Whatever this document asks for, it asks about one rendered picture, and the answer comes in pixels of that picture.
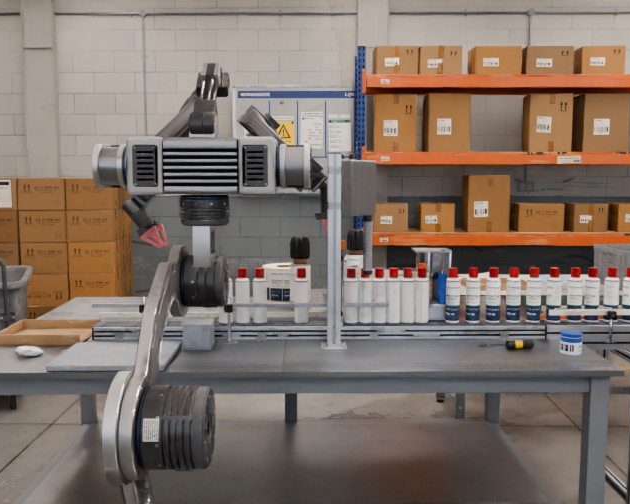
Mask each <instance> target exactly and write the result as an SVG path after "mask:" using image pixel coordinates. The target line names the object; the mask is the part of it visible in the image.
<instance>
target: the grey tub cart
mask: <svg viewBox="0 0 630 504"><path fill-rule="evenodd" d="M0 265H1V266H0V331H2V330H3V329H5V328H7V327H9V326H11V325H13V324H15V323H17V322H19V321H21V320H23V319H27V291H28V282H29V280H30V277H31V275H32V273H33V267H31V266H6V264H5V262H4V261H3V260H2V259H0ZM6 396H8V403H9V404H10V409H11V410H13V409H16V407H17V402H18V399H17V397H18V395H6Z"/></svg>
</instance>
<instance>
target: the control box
mask: <svg viewBox="0 0 630 504"><path fill-rule="evenodd" d="M340 167H341V209H340V210H341V216H350V217H351V216H362V215H372V214H375V213H376V161H369V160H341V166H340Z"/></svg>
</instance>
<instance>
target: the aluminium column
mask: <svg viewBox="0 0 630 504"><path fill-rule="evenodd" d="M333 154H335V155H333ZM328 166H337V174H328V179H327V201H328V202H337V210H328V209H327V346H328V347H340V329H341V210H340V209H338V202H341V174H338V167H340V166H341V153H328Z"/></svg>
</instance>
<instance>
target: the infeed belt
mask: <svg viewBox="0 0 630 504"><path fill-rule="evenodd" d="M505 321H506V320H500V323H498V324H489V323H486V322H485V320H479V322H480V323H478V324H468V323H465V320H459V323H458V324H448V323H445V320H428V323H427V324H416V323H414V324H402V323H400V324H388V323H386V324H373V323H371V324H360V323H358V324H345V323H344V321H342V322H343V326H546V325H545V324H543V323H542V322H540V323H538V324H530V323H526V322H525V321H526V320H520V323H518V324H510V323H506V322H505ZM273 322H274V323H273ZM183 323H184V321H182V322H181V321H167V324H166V327H182V324H183ZM218 326H228V325H222V324H219V321H214V327H218ZM231 326H327V321H315V322H314V321H309V323H308V324H296V323H295V321H267V323H266V324H254V323H253V321H250V323H249V324H236V321H233V323H232V324H231ZM93 327H141V322H140V321H110V322H109V321H100V322H98V323H97V324H95V325H94V326H93Z"/></svg>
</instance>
